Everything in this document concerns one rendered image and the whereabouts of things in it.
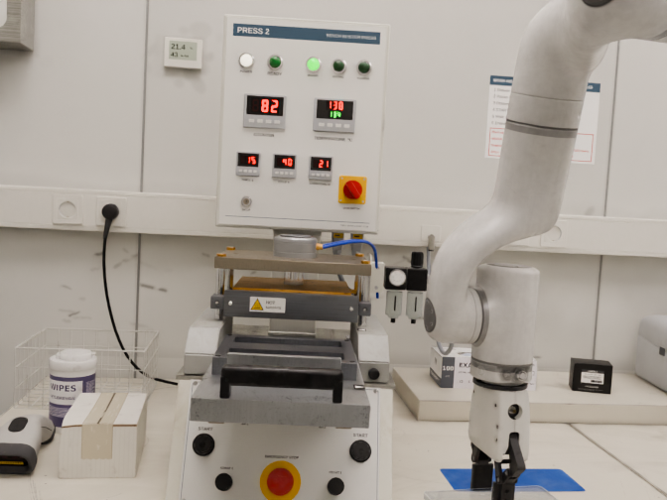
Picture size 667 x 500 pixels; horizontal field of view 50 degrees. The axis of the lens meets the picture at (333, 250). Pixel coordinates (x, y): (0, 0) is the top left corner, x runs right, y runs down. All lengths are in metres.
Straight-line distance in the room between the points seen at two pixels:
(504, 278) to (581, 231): 0.99
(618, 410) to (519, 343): 0.79
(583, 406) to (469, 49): 0.91
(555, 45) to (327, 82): 0.66
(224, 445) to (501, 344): 0.45
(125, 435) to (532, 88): 0.81
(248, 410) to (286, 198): 0.64
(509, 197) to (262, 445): 0.53
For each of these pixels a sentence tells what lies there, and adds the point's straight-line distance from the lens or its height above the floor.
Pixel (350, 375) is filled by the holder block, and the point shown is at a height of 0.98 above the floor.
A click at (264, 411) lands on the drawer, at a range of 0.91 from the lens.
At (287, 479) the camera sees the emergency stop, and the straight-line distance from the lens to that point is 1.13.
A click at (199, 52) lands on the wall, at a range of 1.83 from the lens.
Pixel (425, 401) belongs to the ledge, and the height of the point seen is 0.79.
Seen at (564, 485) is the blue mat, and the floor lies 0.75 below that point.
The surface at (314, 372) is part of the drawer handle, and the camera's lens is 0.89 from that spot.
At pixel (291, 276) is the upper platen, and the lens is 1.31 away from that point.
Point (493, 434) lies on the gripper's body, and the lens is 1.02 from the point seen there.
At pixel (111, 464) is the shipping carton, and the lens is 1.26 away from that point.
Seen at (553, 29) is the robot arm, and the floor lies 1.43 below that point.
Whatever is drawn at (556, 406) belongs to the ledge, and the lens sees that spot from 1.70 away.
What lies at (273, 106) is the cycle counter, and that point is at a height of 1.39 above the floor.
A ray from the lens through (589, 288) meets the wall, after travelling 2.03.
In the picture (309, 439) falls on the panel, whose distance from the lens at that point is 1.15.
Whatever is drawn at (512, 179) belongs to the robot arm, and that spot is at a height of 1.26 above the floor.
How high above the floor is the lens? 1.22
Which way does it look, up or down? 4 degrees down
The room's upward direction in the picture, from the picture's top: 3 degrees clockwise
